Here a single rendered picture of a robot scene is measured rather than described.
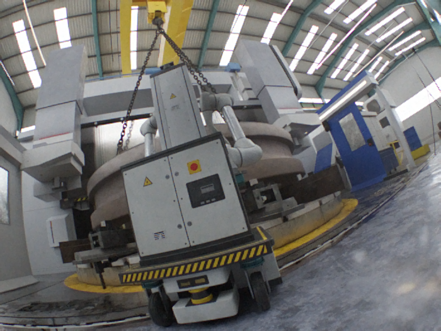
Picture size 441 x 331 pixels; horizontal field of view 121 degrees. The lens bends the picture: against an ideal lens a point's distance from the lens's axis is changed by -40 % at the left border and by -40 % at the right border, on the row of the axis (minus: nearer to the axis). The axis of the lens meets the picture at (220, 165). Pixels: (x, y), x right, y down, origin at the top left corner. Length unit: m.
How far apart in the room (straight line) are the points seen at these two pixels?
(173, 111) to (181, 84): 0.25
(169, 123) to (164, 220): 0.83
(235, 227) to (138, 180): 0.52
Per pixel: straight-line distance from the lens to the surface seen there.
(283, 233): 2.26
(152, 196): 1.01
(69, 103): 5.58
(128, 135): 6.38
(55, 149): 4.54
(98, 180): 3.58
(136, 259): 2.25
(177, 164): 0.99
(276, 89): 6.86
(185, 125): 1.54
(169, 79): 1.82
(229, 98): 1.94
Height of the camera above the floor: 0.44
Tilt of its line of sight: 15 degrees up
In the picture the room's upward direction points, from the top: 17 degrees counter-clockwise
